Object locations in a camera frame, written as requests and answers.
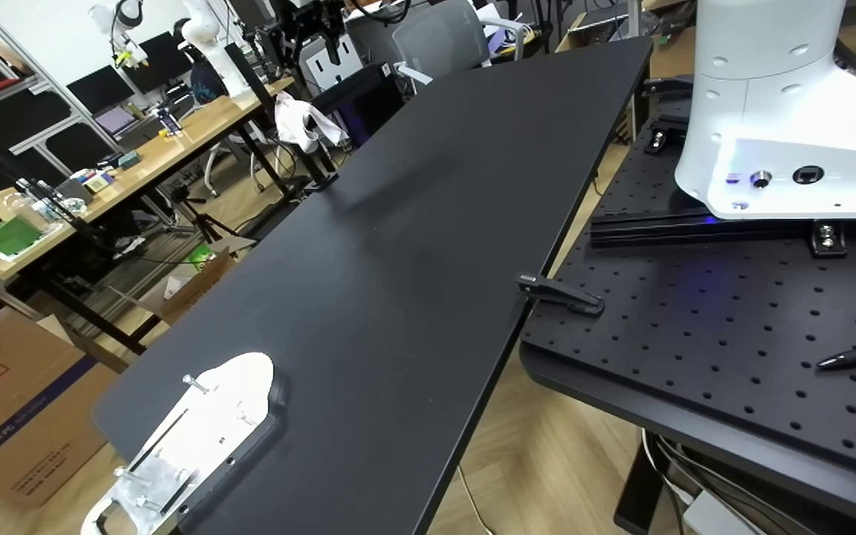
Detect white cloth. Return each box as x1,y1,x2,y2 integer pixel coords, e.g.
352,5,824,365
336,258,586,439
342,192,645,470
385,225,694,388
272,93,346,151

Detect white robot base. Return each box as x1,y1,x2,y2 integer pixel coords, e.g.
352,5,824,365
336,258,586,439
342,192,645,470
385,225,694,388
675,0,856,219

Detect green object on desk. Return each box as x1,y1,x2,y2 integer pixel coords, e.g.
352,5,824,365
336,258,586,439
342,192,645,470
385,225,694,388
0,216,42,255

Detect black clamp lever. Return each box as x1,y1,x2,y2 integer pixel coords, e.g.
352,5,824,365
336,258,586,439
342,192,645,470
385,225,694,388
516,272,605,319

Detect black hanging stand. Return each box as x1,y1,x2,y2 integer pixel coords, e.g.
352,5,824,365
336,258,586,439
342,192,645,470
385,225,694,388
226,44,336,189

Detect grey office chair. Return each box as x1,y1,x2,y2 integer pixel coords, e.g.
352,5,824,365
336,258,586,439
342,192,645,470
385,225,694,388
346,0,491,93

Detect clear acrylic dish rack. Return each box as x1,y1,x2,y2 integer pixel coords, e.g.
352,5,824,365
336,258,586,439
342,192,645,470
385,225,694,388
80,351,277,535

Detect black perforated mounting board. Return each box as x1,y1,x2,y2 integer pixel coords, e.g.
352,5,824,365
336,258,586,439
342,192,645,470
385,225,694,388
520,97,856,531

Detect wooden desk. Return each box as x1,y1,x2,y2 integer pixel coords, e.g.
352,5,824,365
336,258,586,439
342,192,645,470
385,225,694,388
0,76,297,284

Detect cardboard box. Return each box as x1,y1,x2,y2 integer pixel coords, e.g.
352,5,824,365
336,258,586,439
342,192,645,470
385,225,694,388
0,308,115,504

